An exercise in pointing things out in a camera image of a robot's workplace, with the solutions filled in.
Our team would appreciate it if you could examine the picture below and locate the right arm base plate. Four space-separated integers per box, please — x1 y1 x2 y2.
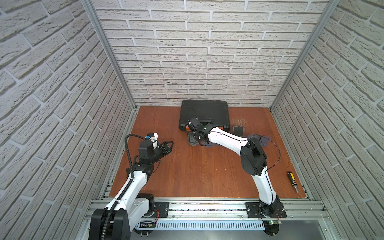
245 202 287 219

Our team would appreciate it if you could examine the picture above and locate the aluminium front rail frame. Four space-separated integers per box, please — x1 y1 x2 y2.
78 196 340 240

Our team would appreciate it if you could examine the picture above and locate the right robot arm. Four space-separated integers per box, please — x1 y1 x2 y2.
188 124 280 217

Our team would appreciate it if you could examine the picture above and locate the black phone stand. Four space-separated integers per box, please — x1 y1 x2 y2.
233 126 245 137

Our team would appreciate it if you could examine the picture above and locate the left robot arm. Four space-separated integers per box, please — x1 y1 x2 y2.
88 137 174 240

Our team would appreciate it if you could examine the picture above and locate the right corner aluminium profile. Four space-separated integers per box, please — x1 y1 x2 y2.
270 0 340 112

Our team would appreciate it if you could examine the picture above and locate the corner aluminium profile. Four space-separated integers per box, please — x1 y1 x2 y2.
83 0 138 111
270 0 340 112

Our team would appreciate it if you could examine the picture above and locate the dark grey stand wooden base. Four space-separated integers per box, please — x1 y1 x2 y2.
188 132 200 146

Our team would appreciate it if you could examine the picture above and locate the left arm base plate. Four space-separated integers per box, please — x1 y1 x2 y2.
143 201 170 219

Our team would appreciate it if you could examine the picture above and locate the black plastic tool case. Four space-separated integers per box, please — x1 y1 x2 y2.
179 100 231 132

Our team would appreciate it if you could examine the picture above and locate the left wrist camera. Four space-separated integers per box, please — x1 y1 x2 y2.
146 133 159 149

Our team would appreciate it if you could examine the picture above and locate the yellow black screwdriver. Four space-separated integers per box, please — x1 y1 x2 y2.
287 172 299 193

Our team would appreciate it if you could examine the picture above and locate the grey phone stand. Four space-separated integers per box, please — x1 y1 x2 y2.
205 142 215 147
247 135 262 141
259 136 271 147

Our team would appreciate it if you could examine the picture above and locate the left corner aluminium profile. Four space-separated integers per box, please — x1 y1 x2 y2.
83 0 138 111

